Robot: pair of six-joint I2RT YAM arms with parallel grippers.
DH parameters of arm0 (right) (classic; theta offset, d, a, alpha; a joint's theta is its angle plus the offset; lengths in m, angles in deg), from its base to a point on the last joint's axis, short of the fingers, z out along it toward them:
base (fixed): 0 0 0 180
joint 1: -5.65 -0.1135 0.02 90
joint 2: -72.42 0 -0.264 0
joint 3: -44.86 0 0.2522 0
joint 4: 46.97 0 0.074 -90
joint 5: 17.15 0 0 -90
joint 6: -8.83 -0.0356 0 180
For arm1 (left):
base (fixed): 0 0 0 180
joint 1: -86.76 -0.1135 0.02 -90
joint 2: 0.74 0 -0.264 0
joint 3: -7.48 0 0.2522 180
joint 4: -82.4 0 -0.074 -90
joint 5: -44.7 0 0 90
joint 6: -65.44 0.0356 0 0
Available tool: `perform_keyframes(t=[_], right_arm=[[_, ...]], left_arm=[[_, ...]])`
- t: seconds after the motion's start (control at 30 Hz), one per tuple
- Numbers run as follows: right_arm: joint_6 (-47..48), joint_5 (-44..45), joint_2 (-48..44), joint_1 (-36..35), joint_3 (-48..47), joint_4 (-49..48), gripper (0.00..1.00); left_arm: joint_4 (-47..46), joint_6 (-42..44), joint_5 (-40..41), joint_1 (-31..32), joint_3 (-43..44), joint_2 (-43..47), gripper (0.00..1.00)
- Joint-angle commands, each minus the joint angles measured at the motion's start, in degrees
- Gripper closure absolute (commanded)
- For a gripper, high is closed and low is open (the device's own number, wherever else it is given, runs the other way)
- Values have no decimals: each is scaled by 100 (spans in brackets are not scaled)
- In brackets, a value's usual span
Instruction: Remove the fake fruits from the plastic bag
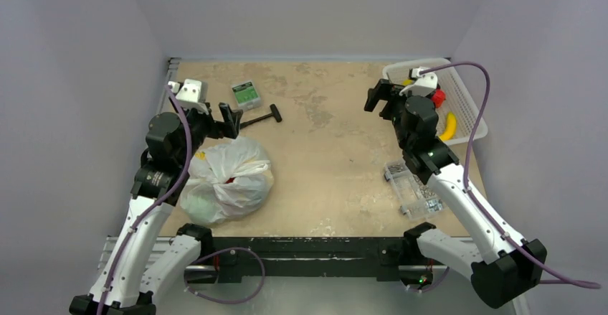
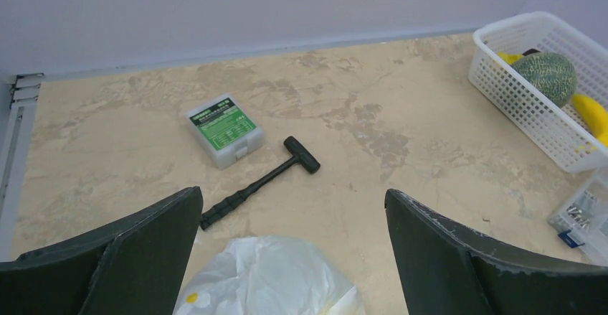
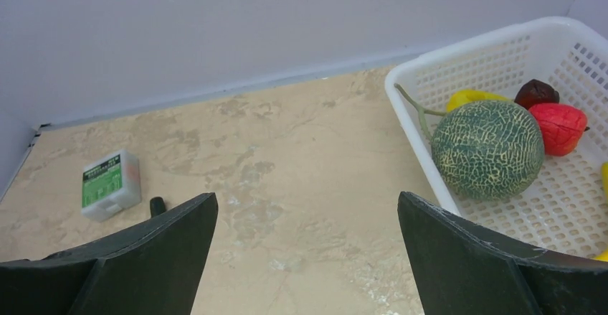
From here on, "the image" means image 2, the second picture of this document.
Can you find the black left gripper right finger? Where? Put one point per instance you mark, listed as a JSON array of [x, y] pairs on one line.
[[449, 268]]

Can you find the yellow fake banana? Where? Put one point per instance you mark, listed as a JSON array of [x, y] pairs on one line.
[[593, 114]]

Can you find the white plastic shopping bag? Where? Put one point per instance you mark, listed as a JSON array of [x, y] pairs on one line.
[[270, 275]]

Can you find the green fake melon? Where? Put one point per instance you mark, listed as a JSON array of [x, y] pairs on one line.
[[551, 74]]

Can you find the white plastic basket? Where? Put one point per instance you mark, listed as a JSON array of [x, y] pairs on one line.
[[559, 132]]

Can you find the black rubber mallet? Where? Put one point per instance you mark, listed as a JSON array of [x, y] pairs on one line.
[[299, 155]]

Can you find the aluminium frame rail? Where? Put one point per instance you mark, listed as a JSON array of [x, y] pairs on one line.
[[19, 97]]

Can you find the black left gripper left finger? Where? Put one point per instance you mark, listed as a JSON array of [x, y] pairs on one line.
[[134, 265]]

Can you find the green labelled screw box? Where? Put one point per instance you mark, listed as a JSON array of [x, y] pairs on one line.
[[224, 130]]

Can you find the yellow fake lemon in basket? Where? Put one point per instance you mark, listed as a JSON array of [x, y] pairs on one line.
[[510, 58]]

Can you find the clear compartment screw organizer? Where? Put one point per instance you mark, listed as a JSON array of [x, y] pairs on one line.
[[581, 221]]

